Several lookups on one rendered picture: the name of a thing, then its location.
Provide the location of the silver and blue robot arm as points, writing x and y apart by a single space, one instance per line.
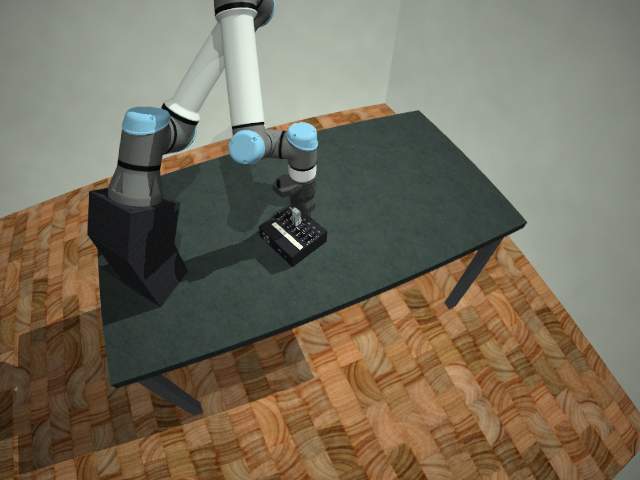
149 132

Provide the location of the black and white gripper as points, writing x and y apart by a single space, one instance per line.
301 191

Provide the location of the black lighting desk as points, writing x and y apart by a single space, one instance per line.
292 243

